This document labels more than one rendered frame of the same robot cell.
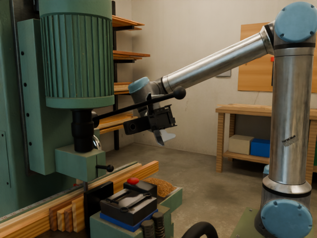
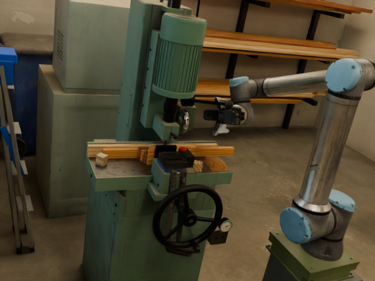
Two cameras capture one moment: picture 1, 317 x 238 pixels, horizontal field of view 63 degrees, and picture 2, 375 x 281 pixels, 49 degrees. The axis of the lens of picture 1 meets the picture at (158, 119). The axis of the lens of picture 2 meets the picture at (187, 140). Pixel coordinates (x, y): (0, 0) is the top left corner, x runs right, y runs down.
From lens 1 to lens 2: 106 cm
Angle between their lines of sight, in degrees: 30
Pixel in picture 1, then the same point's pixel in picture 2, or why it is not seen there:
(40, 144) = (147, 108)
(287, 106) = (318, 140)
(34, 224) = (128, 151)
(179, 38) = not seen: outside the picture
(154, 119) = (221, 115)
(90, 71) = (176, 76)
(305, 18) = (344, 75)
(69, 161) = (158, 124)
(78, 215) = (149, 155)
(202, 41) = not seen: outside the picture
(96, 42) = (183, 60)
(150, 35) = not seen: outside the picture
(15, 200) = (128, 136)
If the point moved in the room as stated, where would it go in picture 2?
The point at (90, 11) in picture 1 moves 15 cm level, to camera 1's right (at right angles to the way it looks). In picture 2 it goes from (182, 42) to (217, 52)
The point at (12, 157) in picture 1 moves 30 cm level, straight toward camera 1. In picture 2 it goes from (131, 110) to (119, 134)
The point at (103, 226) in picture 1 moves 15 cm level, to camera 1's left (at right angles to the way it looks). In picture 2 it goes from (155, 165) to (126, 151)
